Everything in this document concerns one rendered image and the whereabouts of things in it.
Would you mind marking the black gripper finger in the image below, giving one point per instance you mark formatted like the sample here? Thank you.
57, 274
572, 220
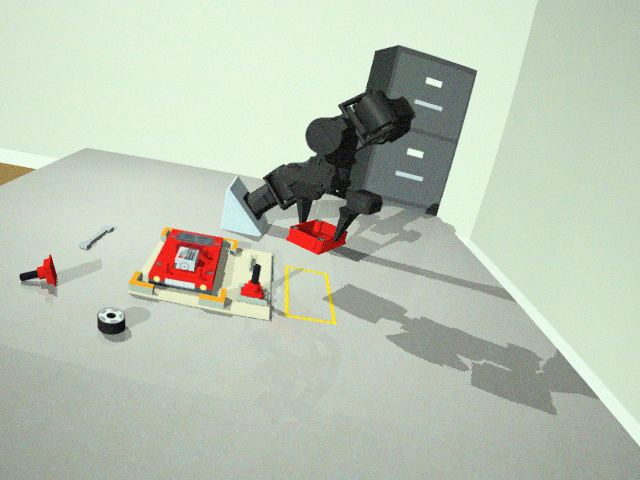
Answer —
347, 216
303, 206

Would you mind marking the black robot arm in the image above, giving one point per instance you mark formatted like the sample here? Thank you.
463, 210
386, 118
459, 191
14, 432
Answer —
376, 120

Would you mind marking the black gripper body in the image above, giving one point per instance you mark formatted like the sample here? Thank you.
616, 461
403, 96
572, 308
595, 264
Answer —
361, 201

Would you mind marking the black toy tyre with white hub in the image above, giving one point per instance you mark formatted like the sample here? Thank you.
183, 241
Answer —
111, 321

